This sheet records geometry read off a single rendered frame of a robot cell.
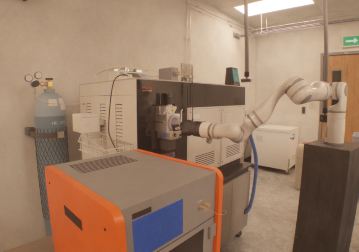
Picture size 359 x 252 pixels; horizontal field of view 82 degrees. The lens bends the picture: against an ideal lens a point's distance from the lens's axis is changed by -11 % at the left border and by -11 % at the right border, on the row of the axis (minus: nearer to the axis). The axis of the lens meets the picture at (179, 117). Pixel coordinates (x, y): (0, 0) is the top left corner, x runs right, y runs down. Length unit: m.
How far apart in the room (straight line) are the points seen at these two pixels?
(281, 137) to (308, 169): 2.93
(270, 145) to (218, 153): 2.65
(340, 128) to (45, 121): 1.83
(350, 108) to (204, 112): 3.49
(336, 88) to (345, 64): 3.42
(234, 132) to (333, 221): 0.73
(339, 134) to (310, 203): 0.40
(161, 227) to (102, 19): 2.19
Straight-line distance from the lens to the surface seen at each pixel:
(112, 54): 2.47
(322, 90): 1.11
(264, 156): 4.44
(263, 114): 0.97
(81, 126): 1.36
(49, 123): 1.79
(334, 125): 1.36
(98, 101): 1.50
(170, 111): 1.25
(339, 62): 4.77
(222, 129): 1.00
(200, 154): 1.61
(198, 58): 3.44
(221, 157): 1.85
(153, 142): 1.28
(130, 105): 1.21
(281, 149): 4.31
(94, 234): 0.56
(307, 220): 1.46
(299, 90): 0.96
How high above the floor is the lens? 1.34
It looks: 5 degrees down
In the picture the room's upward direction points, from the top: straight up
